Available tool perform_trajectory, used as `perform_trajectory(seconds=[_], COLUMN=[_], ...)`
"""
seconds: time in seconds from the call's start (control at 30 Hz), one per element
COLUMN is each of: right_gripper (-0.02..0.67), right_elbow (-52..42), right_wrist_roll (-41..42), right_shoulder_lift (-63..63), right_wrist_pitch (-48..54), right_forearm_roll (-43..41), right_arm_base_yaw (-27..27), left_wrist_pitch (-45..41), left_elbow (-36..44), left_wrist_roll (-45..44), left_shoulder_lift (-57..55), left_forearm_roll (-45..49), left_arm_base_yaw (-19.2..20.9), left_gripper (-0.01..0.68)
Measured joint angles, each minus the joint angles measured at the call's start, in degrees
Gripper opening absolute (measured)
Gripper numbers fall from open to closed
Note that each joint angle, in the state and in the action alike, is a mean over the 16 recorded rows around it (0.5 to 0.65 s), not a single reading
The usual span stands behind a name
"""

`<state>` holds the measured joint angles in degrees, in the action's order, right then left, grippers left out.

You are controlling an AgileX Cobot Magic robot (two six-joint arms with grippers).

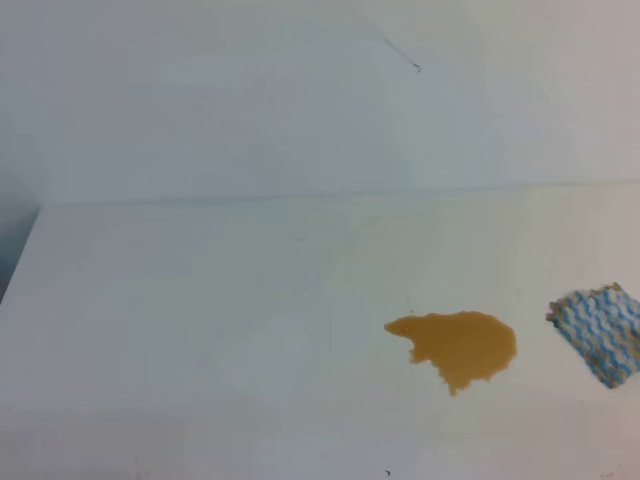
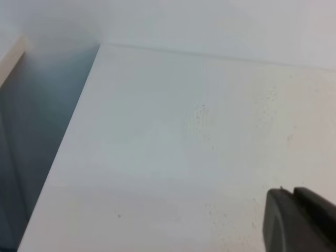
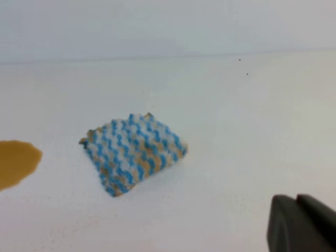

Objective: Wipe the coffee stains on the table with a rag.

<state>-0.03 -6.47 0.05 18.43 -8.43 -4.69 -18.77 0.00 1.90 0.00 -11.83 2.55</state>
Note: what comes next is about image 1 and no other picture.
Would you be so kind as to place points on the blue white striped rag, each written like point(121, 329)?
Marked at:
point(602, 325)

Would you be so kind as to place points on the brown coffee stain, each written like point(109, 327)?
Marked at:
point(463, 347)

